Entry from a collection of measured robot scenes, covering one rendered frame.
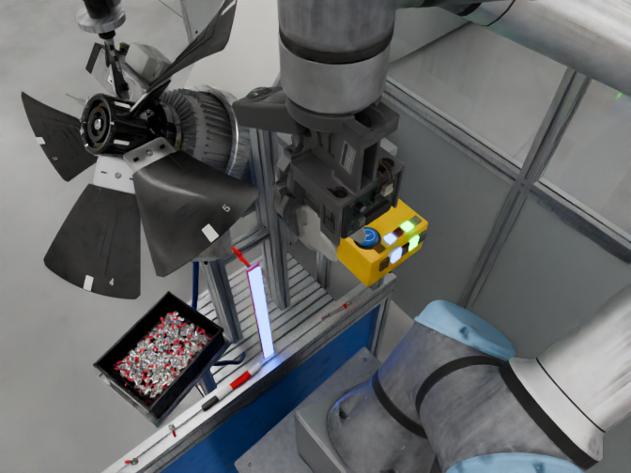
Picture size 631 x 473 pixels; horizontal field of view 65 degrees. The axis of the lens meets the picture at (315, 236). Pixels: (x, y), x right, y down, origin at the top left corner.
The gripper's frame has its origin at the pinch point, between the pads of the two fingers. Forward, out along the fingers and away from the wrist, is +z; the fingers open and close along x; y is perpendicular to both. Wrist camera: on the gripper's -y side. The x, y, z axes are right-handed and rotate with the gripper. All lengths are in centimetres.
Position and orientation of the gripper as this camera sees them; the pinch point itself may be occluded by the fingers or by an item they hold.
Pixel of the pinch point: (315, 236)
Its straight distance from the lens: 53.2
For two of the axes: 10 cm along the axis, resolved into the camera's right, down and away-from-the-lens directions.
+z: 0.0, 6.1, 7.9
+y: 6.3, 6.1, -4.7
